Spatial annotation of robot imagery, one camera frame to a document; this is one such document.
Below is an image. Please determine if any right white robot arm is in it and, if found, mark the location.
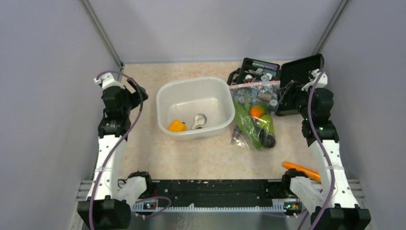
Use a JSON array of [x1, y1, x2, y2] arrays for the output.
[[280, 81, 371, 230]]

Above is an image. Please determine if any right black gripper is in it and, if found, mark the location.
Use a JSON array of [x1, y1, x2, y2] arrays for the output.
[[276, 80, 316, 119]]

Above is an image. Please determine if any white plastic tub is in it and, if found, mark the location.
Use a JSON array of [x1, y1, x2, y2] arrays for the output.
[[156, 76, 235, 141]]

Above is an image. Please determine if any orange toy bell pepper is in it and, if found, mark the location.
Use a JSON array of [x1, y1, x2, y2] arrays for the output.
[[168, 119, 187, 132]]

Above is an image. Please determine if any green toy leaf vegetable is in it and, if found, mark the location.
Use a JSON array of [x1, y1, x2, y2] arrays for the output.
[[233, 98, 263, 150]]

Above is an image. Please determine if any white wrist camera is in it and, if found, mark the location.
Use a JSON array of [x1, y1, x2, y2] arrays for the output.
[[301, 69, 328, 92], [93, 72, 125, 90]]

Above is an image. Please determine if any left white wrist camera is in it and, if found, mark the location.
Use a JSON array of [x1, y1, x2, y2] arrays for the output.
[[93, 72, 125, 90]]

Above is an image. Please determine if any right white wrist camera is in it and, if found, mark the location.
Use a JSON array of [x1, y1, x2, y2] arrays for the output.
[[301, 69, 328, 92]]

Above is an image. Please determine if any black poker chip case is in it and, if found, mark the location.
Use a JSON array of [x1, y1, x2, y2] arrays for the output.
[[226, 53, 325, 117]]

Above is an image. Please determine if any white toy garlic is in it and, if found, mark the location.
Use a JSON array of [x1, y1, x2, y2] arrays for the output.
[[192, 114, 207, 130]]

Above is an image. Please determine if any orange marker pen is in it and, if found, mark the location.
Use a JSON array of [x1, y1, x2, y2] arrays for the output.
[[282, 161, 321, 182]]

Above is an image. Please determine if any green toy lime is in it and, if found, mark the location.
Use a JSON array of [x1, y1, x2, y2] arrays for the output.
[[257, 115, 274, 133]]

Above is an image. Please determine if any purple toy eggplant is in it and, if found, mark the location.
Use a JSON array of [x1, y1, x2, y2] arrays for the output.
[[230, 126, 245, 146]]

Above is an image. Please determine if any green orange toy mango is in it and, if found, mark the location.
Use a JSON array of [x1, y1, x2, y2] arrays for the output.
[[249, 103, 268, 118]]

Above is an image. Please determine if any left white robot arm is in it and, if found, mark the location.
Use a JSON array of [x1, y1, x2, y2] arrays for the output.
[[77, 79, 154, 230]]

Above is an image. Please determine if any dark brown toy fruit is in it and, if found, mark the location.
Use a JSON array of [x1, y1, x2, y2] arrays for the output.
[[262, 135, 276, 149]]

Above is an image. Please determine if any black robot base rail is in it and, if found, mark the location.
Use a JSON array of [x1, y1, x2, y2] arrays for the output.
[[140, 179, 301, 209]]

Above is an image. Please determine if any clear zip top bag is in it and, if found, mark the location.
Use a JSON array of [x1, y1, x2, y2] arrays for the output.
[[230, 81, 280, 150]]

